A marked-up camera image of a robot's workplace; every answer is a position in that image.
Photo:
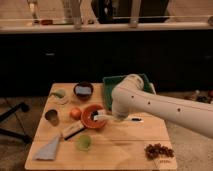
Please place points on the red orange bowl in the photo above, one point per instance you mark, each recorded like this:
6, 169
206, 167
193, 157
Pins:
86, 117

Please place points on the grey blue cloth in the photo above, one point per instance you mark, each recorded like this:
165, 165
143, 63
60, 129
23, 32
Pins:
48, 151

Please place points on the dark brown bowl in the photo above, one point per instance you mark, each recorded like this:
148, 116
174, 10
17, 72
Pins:
81, 96

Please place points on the green toy vegetable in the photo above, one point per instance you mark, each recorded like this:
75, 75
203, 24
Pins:
58, 96

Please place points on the blue sponge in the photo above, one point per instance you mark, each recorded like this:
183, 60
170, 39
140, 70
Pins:
83, 90

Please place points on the light green cup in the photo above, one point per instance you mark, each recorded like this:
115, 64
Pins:
84, 142

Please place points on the bunch of red grapes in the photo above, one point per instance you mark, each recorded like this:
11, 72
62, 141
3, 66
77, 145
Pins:
153, 151

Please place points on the orange fruit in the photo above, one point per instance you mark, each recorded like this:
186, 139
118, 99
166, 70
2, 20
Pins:
75, 113

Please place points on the white black dish brush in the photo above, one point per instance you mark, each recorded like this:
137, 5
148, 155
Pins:
108, 117

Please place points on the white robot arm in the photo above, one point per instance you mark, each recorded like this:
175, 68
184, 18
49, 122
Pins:
129, 94

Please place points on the grey metal cup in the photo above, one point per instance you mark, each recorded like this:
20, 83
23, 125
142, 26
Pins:
52, 117

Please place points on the wooden block with black handle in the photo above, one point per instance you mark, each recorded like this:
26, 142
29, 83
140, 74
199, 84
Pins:
72, 129

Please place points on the green plastic tray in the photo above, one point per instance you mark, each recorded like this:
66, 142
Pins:
111, 81

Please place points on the black chair base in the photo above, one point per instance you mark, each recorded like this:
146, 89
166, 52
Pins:
9, 122

